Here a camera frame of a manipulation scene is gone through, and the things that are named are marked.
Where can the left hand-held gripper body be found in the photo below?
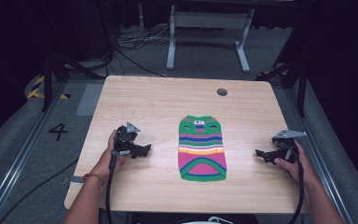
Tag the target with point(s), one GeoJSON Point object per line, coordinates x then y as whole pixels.
{"type": "Point", "coordinates": [125, 137]}

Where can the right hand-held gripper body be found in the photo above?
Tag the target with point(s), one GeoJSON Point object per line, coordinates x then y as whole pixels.
{"type": "Point", "coordinates": [286, 145]}

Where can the striped knitted pet sweater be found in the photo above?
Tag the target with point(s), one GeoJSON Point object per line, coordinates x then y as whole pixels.
{"type": "Point", "coordinates": [201, 149]}

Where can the person's right hand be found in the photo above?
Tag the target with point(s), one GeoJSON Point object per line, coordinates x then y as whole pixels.
{"type": "Point", "coordinates": [295, 169]}

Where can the person's left hand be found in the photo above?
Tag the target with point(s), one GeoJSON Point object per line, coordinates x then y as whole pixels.
{"type": "Point", "coordinates": [105, 165]}

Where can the black tripod stand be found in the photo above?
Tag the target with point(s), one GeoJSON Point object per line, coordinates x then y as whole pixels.
{"type": "Point", "coordinates": [48, 77]}
{"type": "Point", "coordinates": [301, 81]}

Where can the grey round table grommet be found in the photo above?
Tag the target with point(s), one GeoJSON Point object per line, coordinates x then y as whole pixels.
{"type": "Point", "coordinates": [222, 92]}

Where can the aluminium floor rail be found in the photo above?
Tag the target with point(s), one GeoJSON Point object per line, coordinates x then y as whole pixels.
{"type": "Point", "coordinates": [24, 152]}
{"type": "Point", "coordinates": [320, 155]}

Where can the white metal table frame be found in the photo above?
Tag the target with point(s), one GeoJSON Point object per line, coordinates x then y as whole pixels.
{"type": "Point", "coordinates": [209, 20]}

